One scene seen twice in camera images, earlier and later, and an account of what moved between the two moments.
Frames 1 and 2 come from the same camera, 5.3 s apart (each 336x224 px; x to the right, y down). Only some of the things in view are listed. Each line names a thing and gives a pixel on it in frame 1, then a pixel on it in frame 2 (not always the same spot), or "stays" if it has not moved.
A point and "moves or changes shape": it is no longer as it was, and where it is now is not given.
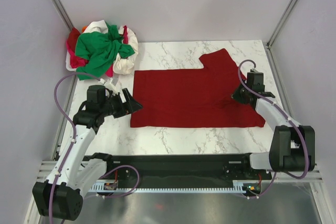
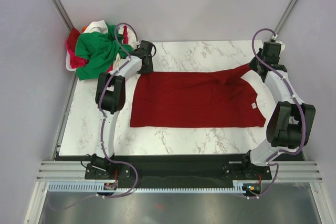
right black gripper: (235, 96) -> (252, 65)
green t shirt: (95, 52) stays
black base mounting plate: (180, 171) stays
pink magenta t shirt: (77, 61) stays
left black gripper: (134, 106) -> (149, 69)
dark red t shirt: (192, 97) moves or changes shape
